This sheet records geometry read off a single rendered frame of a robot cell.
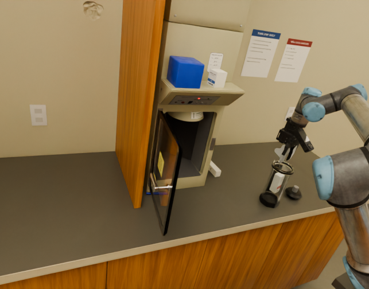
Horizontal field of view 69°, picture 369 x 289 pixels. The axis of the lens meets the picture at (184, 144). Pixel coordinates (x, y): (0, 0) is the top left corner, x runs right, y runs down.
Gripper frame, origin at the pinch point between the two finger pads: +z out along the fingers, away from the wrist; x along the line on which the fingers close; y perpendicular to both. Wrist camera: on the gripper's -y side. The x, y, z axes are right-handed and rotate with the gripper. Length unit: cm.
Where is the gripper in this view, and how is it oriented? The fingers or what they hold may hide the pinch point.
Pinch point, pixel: (285, 160)
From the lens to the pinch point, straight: 137.4
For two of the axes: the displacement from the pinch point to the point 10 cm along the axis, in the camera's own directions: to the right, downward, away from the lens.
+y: -6.0, -5.1, 6.2
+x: -7.8, 1.7, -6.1
